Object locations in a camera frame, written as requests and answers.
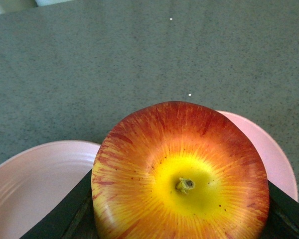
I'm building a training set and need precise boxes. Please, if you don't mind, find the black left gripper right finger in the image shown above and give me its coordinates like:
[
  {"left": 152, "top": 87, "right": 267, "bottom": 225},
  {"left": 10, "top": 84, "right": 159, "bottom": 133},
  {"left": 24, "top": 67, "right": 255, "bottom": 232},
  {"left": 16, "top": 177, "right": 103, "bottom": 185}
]
[{"left": 260, "top": 182, "right": 299, "bottom": 239}]

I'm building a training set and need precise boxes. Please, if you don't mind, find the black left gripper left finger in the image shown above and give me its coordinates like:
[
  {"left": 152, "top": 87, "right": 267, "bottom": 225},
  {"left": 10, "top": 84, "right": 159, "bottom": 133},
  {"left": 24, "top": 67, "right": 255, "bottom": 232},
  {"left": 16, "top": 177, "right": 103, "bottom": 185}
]
[{"left": 22, "top": 172, "right": 98, "bottom": 239}]

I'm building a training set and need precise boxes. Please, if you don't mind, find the red yellow apple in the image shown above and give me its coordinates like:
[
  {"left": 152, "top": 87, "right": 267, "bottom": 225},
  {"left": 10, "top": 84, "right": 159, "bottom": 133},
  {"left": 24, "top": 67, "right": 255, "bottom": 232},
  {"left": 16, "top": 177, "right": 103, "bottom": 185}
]
[{"left": 91, "top": 102, "right": 269, "bottom": 239}]

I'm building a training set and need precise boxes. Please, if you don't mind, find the pink plate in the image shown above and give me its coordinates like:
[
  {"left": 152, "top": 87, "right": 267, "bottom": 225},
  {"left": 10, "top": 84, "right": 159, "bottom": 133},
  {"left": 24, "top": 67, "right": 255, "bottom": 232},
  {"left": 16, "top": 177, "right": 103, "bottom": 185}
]
[{"left": 219, "top": 111, "right": 299, "bottom": 201}]

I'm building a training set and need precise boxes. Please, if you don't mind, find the pink bowl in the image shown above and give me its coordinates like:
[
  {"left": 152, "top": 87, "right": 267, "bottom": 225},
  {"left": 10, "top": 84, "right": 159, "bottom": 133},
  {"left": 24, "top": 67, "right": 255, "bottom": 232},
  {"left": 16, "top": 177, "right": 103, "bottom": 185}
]
[{"left": 0, "top": 140, "right": 100, "bottom": 239}]

